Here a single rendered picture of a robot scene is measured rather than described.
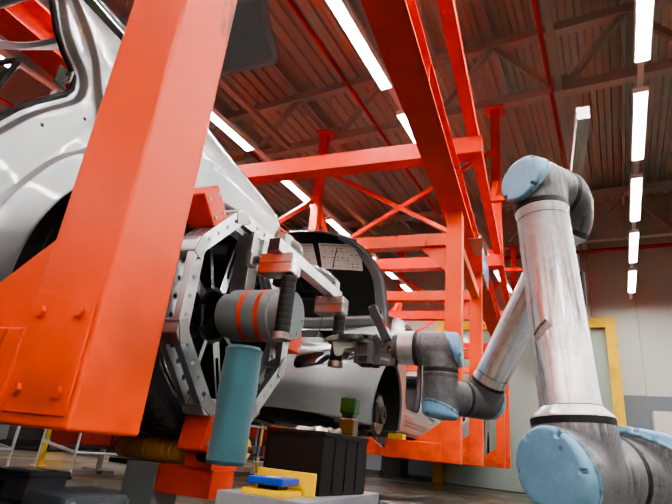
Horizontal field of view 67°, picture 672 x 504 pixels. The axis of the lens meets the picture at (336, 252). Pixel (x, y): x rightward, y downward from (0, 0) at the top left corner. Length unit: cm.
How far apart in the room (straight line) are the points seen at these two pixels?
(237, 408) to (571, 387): 68
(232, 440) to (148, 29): 91
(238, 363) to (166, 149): 49
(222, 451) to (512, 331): 74
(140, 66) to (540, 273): 93
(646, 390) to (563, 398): 1318
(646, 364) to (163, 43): 1375
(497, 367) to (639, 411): 1280
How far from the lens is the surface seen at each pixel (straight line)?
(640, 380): 1425
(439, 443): 488
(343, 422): 131
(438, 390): 132
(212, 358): 147
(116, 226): 97
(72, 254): 102
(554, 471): 101
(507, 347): 136
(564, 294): 110
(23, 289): 110
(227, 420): 118
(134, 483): 146
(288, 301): 114
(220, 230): 131
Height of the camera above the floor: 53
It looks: 21 degrees up
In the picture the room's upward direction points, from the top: 6 degrees clockwise
